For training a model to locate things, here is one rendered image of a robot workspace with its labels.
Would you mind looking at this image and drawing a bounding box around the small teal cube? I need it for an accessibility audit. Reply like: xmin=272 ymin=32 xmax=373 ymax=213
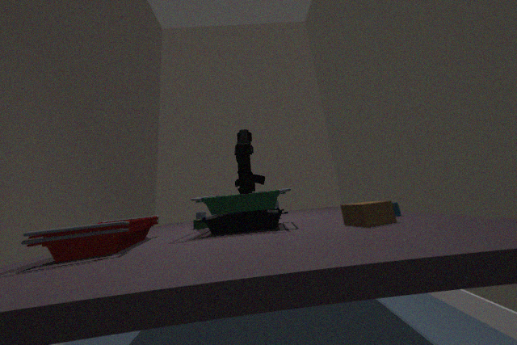
xmin=392 ymin=203 xmax=401 ymax=217

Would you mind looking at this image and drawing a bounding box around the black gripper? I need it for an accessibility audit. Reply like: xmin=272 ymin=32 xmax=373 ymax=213
xmin=235 ymin=168 xmax=254 ymax=195

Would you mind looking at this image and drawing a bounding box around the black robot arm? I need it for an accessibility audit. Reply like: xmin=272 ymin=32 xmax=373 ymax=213
xmin=235 ymin=129 xmax=265 ymax=191

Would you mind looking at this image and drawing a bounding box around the green rectangular block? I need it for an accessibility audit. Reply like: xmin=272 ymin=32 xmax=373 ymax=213
xmin=194 ymin=219 xmax=208 ymax=229

